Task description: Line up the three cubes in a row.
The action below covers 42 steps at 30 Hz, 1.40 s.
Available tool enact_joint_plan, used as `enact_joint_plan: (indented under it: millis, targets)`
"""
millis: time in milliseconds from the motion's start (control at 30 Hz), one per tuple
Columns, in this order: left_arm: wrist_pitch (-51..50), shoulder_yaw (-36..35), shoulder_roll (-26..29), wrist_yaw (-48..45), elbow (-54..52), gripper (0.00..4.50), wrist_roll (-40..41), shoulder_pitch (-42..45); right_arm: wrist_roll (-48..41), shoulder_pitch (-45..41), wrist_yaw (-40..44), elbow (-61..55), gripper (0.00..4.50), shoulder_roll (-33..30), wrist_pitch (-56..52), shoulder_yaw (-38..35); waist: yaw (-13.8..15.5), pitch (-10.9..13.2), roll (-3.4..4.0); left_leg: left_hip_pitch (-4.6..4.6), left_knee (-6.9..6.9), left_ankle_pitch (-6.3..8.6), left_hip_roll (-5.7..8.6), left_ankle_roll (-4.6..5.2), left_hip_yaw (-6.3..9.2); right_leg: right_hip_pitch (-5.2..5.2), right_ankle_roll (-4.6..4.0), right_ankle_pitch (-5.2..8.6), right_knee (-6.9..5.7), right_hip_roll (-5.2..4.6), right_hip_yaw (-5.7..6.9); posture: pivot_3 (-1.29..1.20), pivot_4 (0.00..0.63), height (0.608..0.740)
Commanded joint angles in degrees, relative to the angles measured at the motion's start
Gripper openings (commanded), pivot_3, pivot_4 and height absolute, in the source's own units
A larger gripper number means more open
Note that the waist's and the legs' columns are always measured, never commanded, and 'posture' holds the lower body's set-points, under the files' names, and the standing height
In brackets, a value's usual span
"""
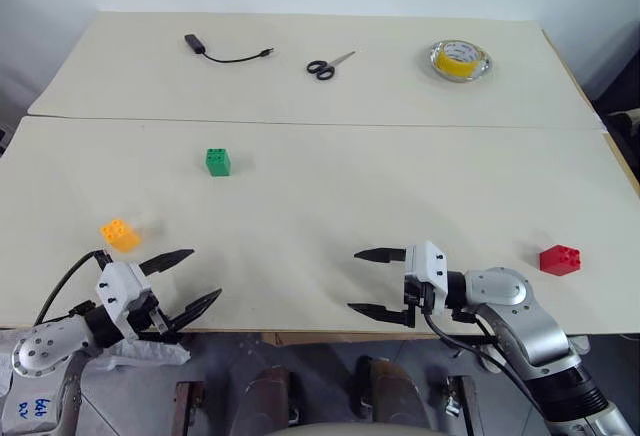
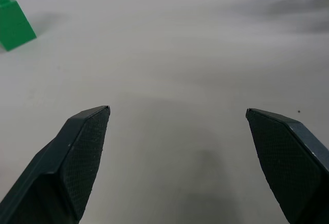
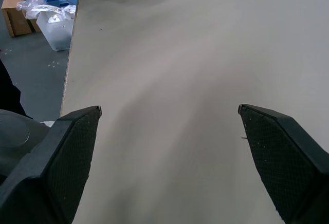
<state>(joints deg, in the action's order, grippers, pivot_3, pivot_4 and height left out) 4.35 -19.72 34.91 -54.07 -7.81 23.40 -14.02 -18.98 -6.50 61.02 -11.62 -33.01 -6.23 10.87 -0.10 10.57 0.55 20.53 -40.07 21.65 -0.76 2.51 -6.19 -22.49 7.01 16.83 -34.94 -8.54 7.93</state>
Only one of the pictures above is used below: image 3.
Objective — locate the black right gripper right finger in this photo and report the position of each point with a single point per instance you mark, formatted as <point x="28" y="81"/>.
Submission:
<point x="285" y="162"/>

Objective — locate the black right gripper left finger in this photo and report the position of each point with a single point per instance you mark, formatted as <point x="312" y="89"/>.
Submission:
<point x="56" y="167"/>

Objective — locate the grey robot body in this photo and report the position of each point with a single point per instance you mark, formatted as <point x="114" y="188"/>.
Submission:
<point x="18" y="141"/>

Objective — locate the crumpled clear plastic wrap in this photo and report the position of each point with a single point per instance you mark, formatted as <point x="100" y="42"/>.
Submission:
<point x="43" y="7"/>

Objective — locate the translucent white plastic container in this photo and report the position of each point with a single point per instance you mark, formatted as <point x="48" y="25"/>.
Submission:
<point x="55" y="30"/>

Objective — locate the brown cardboard box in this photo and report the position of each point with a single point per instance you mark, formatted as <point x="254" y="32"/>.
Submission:
<point x="15" y="16"/>

